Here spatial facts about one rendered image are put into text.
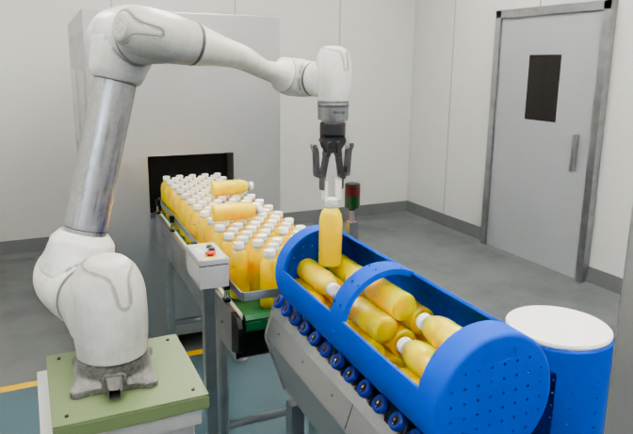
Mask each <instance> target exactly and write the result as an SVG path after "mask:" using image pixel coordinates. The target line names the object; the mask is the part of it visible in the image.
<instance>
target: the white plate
mask: <svg viewBox="0 0 633 434"><path fill-rule="evenodd" d="M506 324H508V325H510V326H511V327H513V328H515V329H517V330H519V331H521V332H523V333H524V334H525V335H527V336H529V337H530V338H532V339H533V340H534V341H535V342H536V343H537V344H538V345H540V346H546V347H551V348H556V349H561V350H571V351H587V350H595V349H599V348H602V347H604V346H607V345H609V344H610V343H611V342H612V340H613V332H612V330H611V328H610V327H609V326H608V325H607V324H606V323H604V322H603V321H601V320H599V319H598V318H596V317H594V316H591V315H589V314H586V313H583V312H579V311H576V310H572V309H567V308H562V307H556V306H544V305H535V306H526V307H521V308H517V309H515V310H513V311H511V312H509V313H508V314H507V316H506Z"/></svg>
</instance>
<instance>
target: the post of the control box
mask: <svg viewBox="0 0 633 434"><path fill-rule="evenodd" d="M201 293H202V323H203V383H204V386H205V388H206V390H207V391H208V393H209V408H208V409H204V413H205V434H219V419H218V384H217V348H216V311H215V288H210V289H203V290H201Z"/></svg>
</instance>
